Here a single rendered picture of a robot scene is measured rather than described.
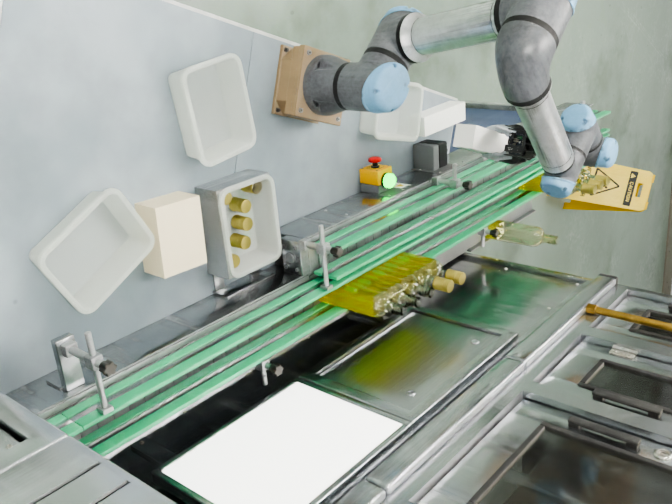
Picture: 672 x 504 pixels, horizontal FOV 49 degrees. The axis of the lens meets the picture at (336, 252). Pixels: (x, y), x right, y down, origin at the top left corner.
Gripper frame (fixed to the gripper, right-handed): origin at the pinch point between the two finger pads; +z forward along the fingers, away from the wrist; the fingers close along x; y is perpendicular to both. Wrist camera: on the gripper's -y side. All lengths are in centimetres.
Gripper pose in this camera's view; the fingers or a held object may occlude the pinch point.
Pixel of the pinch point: (489, 142)
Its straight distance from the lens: 209.9
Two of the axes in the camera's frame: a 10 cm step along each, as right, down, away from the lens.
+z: -7.6, -1.8, 6.3
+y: -6.4, -0.2, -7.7
